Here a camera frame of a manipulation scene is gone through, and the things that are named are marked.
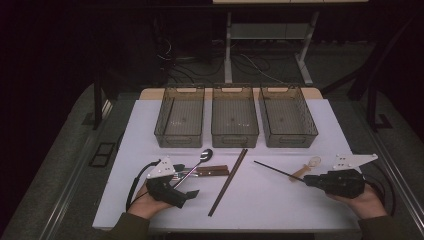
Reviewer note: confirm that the metal spoon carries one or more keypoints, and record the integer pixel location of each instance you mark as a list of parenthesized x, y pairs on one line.
[(206, 155)]

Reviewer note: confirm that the black metal stand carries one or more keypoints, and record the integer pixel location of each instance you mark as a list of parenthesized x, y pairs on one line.
[(371, 100)]

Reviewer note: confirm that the black chopstick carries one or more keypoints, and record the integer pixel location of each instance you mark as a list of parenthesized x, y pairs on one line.
[(280, 171)]

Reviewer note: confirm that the person's right hand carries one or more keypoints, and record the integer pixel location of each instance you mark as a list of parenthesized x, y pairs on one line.
[(368, 205)]

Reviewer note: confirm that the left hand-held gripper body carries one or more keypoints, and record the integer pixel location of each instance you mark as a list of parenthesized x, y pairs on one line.
[(163, 191)]

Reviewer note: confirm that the metal floor rail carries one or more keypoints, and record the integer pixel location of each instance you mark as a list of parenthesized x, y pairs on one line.
[(66, 196), (400, 186)]

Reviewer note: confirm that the white metal desk frame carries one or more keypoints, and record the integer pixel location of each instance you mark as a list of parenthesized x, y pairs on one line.
[(228, 50)]

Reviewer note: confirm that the person's left hand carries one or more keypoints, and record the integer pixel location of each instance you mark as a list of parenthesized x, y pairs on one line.
[(143, 205)]

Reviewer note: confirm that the smoky transparent plastic basket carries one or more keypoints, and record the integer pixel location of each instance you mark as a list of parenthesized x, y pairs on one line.
[(181, 116), (286, 116), (235, 116)]

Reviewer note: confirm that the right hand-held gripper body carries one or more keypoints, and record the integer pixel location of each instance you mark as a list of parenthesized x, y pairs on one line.
[(343, 183)]

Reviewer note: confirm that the small beige wooden spoon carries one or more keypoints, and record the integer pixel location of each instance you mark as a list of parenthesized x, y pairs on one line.
[(301, 171)]

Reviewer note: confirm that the light wooden board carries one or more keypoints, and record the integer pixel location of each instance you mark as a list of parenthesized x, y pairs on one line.
[(150, 94)]

